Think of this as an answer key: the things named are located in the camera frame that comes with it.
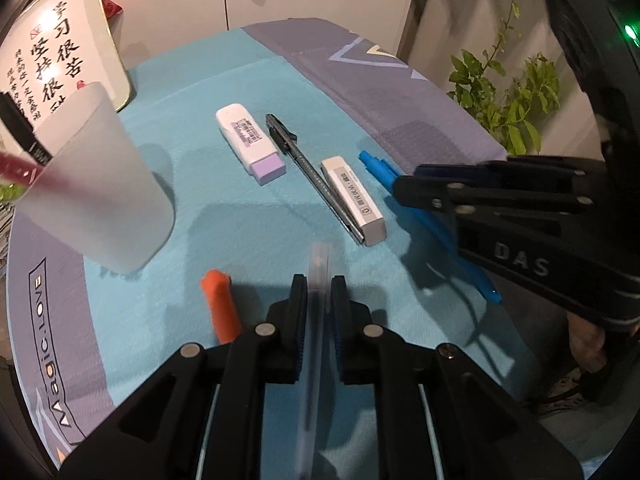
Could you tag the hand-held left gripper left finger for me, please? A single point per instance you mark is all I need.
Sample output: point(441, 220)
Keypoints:
point(295, 340)

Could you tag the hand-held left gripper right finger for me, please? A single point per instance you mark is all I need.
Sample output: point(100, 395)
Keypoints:
point(340, 340)

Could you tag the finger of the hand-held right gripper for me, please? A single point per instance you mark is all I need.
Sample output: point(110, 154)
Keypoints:
point(510, 169)
point(500, 200)

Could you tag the clear pen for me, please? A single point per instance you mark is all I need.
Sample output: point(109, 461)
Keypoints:
point(316, 280)

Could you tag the blue pen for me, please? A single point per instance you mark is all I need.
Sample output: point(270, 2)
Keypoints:
point(435, 220)

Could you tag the orange highlighter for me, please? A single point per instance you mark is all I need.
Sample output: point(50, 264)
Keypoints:
point(222, 305)

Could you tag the black thin pen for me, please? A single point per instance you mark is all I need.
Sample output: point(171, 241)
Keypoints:
point(320, 182)

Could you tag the white and purple eraser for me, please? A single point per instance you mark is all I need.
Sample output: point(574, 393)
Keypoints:
point(250, 142)

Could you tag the frosted plastic cup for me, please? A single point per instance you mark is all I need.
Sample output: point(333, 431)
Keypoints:
point(105, 200)

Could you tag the green highlighter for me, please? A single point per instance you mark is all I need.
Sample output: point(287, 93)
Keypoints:
point(10, 193)

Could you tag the red pen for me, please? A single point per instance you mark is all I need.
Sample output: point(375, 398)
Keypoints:
point(17, 167)

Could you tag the green potted plant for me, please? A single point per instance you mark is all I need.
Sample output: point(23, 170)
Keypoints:
point(500, 90)

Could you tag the person's foot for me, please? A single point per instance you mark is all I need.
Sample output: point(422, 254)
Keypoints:
point(582, 345)

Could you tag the framed calligraphy sign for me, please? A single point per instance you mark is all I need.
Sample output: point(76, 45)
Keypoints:
point(65, 50)

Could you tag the red hanging ornament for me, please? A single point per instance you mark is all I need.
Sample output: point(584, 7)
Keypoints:
point(111, 7)

